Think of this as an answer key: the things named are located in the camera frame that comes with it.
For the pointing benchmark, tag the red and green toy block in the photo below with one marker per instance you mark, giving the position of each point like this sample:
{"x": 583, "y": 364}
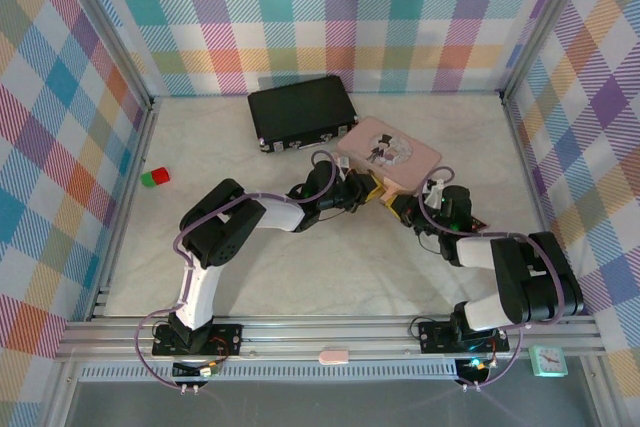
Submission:
{"x": 155, "y": 177}

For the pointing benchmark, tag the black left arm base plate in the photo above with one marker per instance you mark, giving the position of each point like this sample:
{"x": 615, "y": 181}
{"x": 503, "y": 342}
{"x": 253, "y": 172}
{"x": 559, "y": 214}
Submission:
{"x": 230, "y": 337}

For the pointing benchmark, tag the pink tin box with print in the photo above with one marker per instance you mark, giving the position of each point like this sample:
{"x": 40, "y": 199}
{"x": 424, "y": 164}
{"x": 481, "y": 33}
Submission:
{"x": 360, "y": 142}

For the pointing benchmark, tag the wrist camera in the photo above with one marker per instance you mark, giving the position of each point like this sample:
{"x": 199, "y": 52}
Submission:
{"x": 343, "y": 164}
{"x": 434, "y": 193}

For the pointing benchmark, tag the black hard case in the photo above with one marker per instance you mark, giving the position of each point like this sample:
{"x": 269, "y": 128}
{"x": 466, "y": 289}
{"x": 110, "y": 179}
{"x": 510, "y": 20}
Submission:
{"x": 300, "y": 107}

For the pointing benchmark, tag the small black connector board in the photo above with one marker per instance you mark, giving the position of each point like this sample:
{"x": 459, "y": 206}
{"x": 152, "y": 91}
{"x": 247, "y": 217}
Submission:
{"x": 475, "y": 369}
{"x": 195, "y": 371}

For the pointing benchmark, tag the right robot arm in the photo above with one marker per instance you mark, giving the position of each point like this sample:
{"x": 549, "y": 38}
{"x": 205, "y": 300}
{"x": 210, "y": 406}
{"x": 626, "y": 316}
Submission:
{"x": 480, "y": 252}

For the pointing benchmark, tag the mint green small clock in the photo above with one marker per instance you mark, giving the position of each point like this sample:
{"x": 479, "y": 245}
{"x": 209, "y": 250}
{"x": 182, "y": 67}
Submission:
{"x": 548, "y": 361}

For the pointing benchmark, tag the aluminium frame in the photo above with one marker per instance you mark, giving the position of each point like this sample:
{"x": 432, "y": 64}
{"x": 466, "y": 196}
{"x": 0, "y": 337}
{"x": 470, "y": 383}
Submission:
{"x": 325, "y": 334}

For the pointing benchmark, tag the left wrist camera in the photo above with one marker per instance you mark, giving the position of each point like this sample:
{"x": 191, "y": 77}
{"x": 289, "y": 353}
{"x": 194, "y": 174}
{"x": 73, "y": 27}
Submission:
{"x": 343, "y": 164}

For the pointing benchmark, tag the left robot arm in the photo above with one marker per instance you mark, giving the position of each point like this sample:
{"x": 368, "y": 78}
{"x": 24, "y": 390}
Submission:
{"x": 200, "y": 292}

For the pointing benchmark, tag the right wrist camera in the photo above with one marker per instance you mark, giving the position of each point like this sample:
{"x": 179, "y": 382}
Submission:
{"x": 434, "y": 193}

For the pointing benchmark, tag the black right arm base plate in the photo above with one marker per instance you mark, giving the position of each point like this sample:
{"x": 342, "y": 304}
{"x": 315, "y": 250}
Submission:
{"x": 432, "y": 337}

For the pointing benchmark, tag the pink tag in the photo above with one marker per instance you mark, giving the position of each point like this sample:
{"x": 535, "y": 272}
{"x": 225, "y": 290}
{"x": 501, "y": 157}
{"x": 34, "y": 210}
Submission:
{"x": 334, "y": 355}

